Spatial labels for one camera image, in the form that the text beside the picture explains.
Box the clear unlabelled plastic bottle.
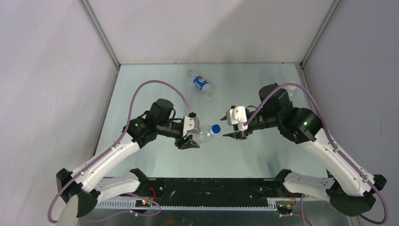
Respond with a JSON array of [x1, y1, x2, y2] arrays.
[[193, 125, 216, 144]]

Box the blue bottle cap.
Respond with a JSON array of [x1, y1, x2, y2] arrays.
[[211, 124, 221, 134]]

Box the clear bottle with yellow label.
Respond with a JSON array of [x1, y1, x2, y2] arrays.
[[285, 88, 297, 102]]

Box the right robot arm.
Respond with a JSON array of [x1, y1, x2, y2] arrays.
[[223, 84, 387, 217]]

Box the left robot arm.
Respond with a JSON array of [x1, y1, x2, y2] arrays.
[[56, 98, 199, 218]]

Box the Pepsi labelled clear bottle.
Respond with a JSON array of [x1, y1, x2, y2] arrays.
[[187, 70, 215, 98]]

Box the left controller board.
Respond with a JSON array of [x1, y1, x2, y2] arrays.
[[135, 199, 152, 208]]

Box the controller board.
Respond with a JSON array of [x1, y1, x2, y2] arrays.
[[276, 204, 295, 217], [135, 199, 152, 208]]

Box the right controller board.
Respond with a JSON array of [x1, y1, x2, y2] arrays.
[[276, 204, 295, 217]]

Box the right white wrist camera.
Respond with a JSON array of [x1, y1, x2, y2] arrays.
[[226, 106, 248, 131]]

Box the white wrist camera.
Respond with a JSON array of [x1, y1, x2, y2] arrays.
[[183, 113, 200, 137], [226, 106, 248, 131]]

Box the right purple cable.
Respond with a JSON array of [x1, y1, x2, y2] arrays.
[[243, 82, 390, 226]]

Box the purple cable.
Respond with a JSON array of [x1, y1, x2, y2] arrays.
[[47, 80, 195, 225], [243, 82, 390, 226]]

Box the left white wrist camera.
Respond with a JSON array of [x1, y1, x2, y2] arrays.
[[183, 113, 200, 137]]

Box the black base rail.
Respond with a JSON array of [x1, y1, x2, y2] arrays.
[[134, 178, 291, 207]]

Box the white slotted cable duct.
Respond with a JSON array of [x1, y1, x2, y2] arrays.
[[95, 199, 277, 211]]

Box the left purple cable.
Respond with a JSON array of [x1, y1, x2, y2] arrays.
[[47, 80, 195, 225]]

